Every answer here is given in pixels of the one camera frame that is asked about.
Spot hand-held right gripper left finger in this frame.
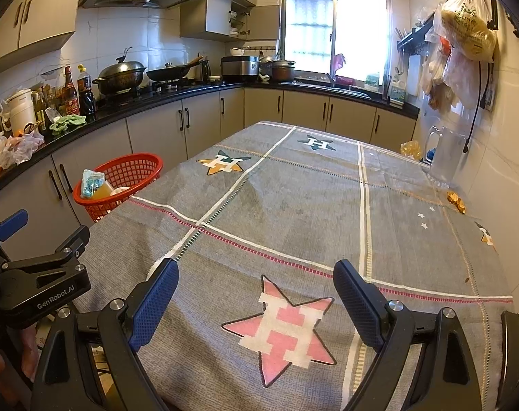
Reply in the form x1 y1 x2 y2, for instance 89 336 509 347
30 258 180 411

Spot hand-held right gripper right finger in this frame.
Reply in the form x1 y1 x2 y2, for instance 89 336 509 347
333 259 485 411

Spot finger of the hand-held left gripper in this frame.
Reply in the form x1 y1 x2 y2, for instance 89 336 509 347
0 225 92 290
0 209 29 262

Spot teal printed tissue packet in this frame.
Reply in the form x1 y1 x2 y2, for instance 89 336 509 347
80 169 105 200

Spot red plastic basket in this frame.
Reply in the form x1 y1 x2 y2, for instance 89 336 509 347
73 152 164 224

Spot crumpled clear plastic bags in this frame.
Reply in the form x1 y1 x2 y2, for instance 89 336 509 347
0 130 47 171

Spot white electric kettle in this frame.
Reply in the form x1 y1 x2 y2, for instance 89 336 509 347
2 88 36 136

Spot green dish cloth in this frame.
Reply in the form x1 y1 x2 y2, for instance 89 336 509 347
49 114 87 136

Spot grey star-printed tablecloth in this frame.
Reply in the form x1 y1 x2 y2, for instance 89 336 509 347
71 120 516 411

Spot row of condiment bottles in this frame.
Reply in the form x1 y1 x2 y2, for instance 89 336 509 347
30 64 98 134

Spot small orange scraps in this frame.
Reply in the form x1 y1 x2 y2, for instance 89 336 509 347
446 190 467 215

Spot black kitchen countertop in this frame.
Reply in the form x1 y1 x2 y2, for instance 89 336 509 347
0 79 420 194

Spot beige lower kitchen cabinets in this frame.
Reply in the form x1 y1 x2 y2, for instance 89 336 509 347
0 86 419 246

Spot beige kitchen cabinets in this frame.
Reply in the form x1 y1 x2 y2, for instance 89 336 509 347
0 0 282 74
0 86 419 246

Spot yellow plastic bag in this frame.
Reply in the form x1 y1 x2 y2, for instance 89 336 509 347
399 140 422 160

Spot clear plastic pitcher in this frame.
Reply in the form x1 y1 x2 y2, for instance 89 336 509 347
423 125 470 190

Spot lidded metal wok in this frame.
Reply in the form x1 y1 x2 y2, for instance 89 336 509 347
92 46 148 96

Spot black gas stove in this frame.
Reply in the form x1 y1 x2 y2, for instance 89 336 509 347
94 80 192 100

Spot black wok pan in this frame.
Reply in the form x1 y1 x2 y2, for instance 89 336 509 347
145 55 205 84

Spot beige upper kitchen cabinets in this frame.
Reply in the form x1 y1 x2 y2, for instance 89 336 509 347
0 0 282 74

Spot white cutting board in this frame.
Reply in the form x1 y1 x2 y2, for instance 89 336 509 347
407 57 422 98

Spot silver rice cooker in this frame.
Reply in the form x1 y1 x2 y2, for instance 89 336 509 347
220 54 261 83

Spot stacked metal pots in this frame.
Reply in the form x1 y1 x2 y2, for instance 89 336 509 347
258 52 282 78

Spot kitchen window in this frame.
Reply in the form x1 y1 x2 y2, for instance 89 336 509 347
280 0 391 83

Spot hanging plastic bags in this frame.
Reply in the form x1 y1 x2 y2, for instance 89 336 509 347
421 0 499 113

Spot black power cable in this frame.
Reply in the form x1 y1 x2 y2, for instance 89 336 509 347
462 53 490 153

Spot white wall socket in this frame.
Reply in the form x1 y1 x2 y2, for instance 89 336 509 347
481 80 497 111

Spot black wall rack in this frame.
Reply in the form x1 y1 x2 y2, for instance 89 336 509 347
396 14 437 55

